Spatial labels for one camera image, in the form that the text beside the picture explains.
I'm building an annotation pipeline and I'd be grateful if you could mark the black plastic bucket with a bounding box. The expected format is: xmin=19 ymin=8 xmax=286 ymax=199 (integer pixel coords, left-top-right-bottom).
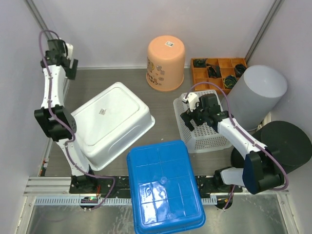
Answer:
xmin=230 ymin=120 xmax=312 ymax=174

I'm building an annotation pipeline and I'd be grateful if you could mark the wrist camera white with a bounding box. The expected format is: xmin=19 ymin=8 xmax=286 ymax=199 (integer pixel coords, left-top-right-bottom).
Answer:
xmin=182 ymin=92 xmax=200 ymax=112
xmin=66 ymin=43 xmax=74 ymax=60

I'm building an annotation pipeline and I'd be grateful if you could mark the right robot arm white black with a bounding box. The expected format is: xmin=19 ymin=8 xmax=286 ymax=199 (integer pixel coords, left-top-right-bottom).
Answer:
xmin=180 ymin=93 xmax=289 ymax=195

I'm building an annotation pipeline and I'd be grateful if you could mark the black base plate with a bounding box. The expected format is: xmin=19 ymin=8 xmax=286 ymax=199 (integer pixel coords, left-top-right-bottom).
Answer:
xmin=69 ymin=175 xmax=233 ymax=198

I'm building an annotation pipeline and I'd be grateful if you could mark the black cable bundle middle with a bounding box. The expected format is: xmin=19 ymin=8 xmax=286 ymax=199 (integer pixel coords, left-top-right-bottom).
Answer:
xmin=206 ymin=63 xmax=221 ymax=78

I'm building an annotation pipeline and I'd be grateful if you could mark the aluminium rail frame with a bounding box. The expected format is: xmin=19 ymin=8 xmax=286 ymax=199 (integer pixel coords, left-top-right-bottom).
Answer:
xmin=23 ymin=174 xmax=290 ymax=206

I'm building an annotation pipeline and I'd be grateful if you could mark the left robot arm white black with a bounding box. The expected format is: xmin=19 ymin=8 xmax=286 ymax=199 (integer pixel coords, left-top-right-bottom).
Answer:
xmin=34 ymin=39 xmax=98 ymax=193

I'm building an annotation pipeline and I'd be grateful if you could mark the orange wooden compartment tray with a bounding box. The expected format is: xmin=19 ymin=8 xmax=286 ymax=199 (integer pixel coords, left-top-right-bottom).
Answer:
xmin=191 ymin=58 xmax=247 ymax=94

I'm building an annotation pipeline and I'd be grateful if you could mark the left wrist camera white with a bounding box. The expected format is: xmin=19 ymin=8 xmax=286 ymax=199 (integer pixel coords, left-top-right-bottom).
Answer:
xmin=66 ymin=43 xmax=74 ymax=60

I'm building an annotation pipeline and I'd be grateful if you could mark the black cable bundle top left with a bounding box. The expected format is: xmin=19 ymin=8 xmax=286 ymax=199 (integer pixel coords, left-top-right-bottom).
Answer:
xmin=193 ymin=58 xmax=208 ymax=68

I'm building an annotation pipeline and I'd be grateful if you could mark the purple cable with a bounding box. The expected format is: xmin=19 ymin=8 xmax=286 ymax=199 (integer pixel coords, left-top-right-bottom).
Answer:
xmin=39 ymin=29 xmax=117 ymax=211
xmin=183 ymin=81 xmax=290 ymax=210

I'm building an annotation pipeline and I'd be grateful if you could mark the blue yellow cable bundle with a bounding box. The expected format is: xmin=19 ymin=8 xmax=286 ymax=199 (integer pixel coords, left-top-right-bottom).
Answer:
xmin=223 ymin=75 xmax=237 ymax=89

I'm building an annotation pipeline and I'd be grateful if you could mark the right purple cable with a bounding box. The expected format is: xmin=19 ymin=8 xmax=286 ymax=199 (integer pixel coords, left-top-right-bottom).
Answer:
xmin=183 ymin=81 xmax=290 ymax=210

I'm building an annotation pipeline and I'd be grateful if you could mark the blue plastic tub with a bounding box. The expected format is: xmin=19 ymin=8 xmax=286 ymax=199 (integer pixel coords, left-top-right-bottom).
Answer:
xmin=127 ymin=140 xmax=206 ymax=234

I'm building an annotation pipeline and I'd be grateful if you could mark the blue perforated basket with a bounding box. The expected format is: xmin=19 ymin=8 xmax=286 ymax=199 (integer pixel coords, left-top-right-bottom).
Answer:
xmin=173 ymin=93 xmax=232 ymax=154

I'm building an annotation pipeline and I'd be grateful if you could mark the black cable bundle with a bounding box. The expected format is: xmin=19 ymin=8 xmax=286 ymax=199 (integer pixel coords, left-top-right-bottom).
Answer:
xmin=206 ymin=63 xmax=221 ymax=78
xmin=193 ymin=58 xmax=208 ymax=68
xmin=234 ymin=63 xmax=247 ymax=78

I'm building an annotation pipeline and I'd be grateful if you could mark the black cable bundle right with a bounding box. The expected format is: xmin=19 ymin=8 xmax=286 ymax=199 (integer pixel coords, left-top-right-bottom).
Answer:
xmin=234 ymin=63 xmax=247 ymax=78

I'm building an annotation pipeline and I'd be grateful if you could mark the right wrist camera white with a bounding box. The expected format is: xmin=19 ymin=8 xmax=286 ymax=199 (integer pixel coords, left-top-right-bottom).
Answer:
xmin=182 ymin=92 xmax=200 ymax=112

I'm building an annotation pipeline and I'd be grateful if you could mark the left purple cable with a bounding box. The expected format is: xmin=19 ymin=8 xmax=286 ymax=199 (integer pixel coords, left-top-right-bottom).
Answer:
xmin=39 ymin=29 xmax=117 ymax=211

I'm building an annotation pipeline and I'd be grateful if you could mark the white plastic tub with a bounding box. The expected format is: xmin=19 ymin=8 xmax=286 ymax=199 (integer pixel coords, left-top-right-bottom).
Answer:
xmin=71 ymin=82 xmax=155 ymax=171

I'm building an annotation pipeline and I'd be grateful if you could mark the grey plastic bucket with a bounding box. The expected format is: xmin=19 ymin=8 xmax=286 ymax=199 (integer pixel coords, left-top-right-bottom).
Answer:
xmin=227 ymin=65 xmax=288 ymax=131

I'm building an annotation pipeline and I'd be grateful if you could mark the orange plastic bucket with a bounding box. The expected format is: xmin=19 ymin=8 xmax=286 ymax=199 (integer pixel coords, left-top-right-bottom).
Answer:
xmin=146 ymin=35 xmax=185 ymax=92

